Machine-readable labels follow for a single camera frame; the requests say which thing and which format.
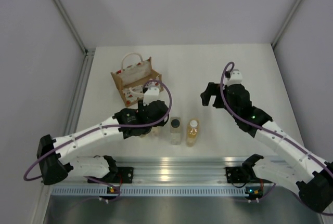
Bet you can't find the amber bottle white cap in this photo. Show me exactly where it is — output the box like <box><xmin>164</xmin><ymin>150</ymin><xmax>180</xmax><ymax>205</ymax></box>
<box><xmin>186</xmin><ymin>118</ymin><xmax>200</xmax><ymax>147</ymax></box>
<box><xmin>151</xmin><ymin>126</ymin><xmax>161</xmax><ymax>137</ymax></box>

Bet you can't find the clear bottle dark cap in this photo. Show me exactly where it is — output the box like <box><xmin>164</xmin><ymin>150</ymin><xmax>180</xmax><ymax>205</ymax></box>
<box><xmin>170</xmin><ymin>117</ymin><xmax>182</xmax><ymax>145</ymax></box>

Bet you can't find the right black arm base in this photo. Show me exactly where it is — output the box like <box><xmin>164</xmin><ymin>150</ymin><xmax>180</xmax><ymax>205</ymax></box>
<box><xmin>225</xmin><ymin>166</ymin><xmax>260</xmax><ymax>184</ymax></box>

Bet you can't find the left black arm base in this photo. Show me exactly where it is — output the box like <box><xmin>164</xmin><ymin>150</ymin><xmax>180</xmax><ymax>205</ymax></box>
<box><xmin>87</xmin><ymin>167</ymin><xmax>134</xmax><ymax>184</ymax></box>

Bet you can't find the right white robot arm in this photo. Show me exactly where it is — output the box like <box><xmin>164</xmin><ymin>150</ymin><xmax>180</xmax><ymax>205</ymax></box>
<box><xmin>201</xmin><ymin>82</ymin><xmax>332</xmax><ymax>214</ymax></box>

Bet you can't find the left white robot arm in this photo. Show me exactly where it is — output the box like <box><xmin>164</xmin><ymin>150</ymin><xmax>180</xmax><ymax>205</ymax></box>
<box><xmin>37</xmin><ymin>80</ymin><xmax>171</xmax><ymax>185</ymax></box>

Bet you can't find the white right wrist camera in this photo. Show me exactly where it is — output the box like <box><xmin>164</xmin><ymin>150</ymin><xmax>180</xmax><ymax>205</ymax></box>
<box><xmin>225</xmin><ymin>69</ymin><xmax>243</xmax><ymax>86</ymax></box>

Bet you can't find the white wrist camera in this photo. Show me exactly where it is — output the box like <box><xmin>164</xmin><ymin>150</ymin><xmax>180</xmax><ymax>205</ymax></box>
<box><xmin>225</xmin><ymin>69</ymin><xmax>243</xmax><ymax>86</ymax></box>
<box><xmin>143</xmin><ymin>87</ymin><xmax>160</xmax><ymax>106</ymax></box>

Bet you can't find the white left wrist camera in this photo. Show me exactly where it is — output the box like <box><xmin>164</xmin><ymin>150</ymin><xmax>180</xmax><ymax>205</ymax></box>
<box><xmin>143</xmin><ymin>87</ymin><xmax>160</xmax><ymax>106</ymax></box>

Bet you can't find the aluminium mounting rail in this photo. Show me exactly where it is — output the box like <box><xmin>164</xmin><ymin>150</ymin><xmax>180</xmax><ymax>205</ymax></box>
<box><xmin>41</xmin><ymin>156</ymin><xmax>325</xmax><ymax>185</ymax></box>

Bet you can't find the left aluminium frame post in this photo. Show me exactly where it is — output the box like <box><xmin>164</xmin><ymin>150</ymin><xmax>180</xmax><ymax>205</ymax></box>
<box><xmin>39</xmin><ymin>0</ymin><xmax>89</xmax><ymax>56</ymax></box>

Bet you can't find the aluminium frame post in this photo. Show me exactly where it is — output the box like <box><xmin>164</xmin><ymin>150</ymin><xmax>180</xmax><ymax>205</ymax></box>
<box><xmin>39</xmin><ymin>0</ymin><xmax>89</xmax><ymax>56</ymax></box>
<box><xmin>271</xmin><ymin>0</ymin><xmax>305</xmax><ymax>50</ymax></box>

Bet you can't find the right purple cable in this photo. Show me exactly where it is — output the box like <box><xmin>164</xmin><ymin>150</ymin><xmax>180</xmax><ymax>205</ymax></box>
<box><xmin>220</xmin><ymin>62</ymin><xmax>333</xmax><ymax>204</ymax></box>

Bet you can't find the purple cable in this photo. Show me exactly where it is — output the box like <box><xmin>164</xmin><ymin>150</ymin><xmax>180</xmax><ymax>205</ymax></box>
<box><xmin>220</xmin><ymin>62</ymin><xmax>333</xmax><ymax>204</ymax></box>
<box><xmin>23</xmin><ymin>80</ymin><xmax>173</xmax><ymax>204</ymax></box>

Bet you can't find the perforated cable duct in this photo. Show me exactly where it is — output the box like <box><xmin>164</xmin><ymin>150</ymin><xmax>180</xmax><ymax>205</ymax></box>
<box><xmin>50</xmin><ymin>185</ymin><xmax>322</xmax><ymax>196</ymax></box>

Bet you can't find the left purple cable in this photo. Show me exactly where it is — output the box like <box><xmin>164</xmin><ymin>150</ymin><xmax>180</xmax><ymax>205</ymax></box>
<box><xmin>23</xmin><ymin>80</ymin><xmax>173</xmax><ymax>204</ymax></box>

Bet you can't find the right aluminium frame post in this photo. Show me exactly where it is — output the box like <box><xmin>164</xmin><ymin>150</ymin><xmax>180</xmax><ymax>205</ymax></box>
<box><xmin>271</xmin><ymin>0</ymin><xmax>305</xmax><ymax>50</ymax></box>

